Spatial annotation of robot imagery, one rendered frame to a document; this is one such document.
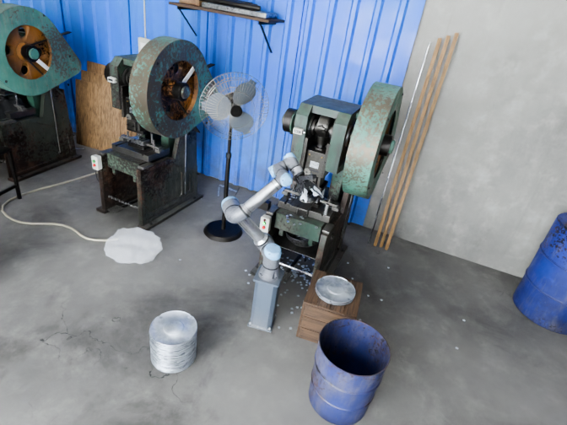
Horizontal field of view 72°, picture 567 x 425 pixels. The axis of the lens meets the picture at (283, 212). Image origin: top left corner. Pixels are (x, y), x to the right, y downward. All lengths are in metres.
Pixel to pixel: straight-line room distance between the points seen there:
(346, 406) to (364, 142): 1.57
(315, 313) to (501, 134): 2.38
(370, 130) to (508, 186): 2.01
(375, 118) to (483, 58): 1.61
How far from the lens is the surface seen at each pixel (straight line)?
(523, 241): 4.50
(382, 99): 2.67
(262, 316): 2.95
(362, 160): 2.58
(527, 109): 4.07
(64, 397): 2.79
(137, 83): 3.35
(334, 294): 2.86
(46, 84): 4.95
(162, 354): 2.66
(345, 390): 2.40
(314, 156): 3.03
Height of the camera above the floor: 2.19
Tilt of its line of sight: 29 degrees down
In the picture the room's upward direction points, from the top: 9 degrees clockwise
